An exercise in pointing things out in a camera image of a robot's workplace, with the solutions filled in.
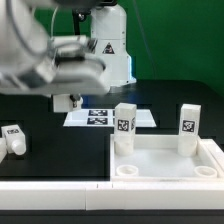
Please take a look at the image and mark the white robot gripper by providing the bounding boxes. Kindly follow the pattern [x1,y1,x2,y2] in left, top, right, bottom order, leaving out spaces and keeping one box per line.
[0,36,110,108]

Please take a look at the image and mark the white square tabletop tray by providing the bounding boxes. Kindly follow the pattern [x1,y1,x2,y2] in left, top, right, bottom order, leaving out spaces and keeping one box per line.
[110,134,224,182]

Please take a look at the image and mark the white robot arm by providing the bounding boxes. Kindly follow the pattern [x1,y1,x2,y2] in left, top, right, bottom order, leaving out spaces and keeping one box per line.
[0,0,136,112]

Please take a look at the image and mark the white marker sheet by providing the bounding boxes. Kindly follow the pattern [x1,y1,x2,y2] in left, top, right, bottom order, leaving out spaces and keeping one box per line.
[64,109,156,128]

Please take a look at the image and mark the white left barrier piece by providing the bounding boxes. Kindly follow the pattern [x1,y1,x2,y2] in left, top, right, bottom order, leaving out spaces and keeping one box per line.
[0,138,7,163]

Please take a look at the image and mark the black camera stand pole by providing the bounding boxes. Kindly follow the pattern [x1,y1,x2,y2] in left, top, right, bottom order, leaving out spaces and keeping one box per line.
[72,10,91,35]

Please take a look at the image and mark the white thin cable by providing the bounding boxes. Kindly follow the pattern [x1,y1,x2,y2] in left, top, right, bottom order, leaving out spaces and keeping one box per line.
[50,6,60,38]

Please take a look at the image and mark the white front barrier wall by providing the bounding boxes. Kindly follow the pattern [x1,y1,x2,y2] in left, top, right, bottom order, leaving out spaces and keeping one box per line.
[0,181,224,210]

